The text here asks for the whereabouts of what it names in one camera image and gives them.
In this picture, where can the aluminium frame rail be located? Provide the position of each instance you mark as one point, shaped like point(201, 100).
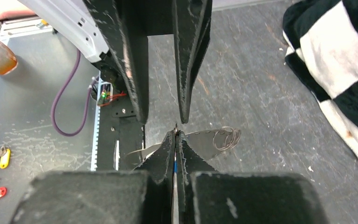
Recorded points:
point(23, 26)

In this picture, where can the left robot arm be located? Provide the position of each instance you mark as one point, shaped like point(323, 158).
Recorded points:
point(74, 21)

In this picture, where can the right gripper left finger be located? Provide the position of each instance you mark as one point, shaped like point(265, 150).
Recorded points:
point(140, 196)

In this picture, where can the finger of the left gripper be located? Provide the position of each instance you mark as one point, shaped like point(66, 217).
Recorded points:
point(119, 21)
point(191, 32)

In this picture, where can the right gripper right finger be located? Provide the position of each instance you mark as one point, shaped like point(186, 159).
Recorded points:
point(206, 196)

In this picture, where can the black white checkered blanket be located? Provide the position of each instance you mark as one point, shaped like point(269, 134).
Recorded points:
point(322, 38)

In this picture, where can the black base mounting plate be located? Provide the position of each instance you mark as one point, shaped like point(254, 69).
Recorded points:
point(120, 137)

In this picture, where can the yellow key tag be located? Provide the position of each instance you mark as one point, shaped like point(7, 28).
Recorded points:
point(5, 154)

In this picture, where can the key with blue tag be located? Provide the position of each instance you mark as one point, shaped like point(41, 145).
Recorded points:
point(175, 166)

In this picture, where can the white slotted cable duct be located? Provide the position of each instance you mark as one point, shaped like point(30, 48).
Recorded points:
point(93, 163)

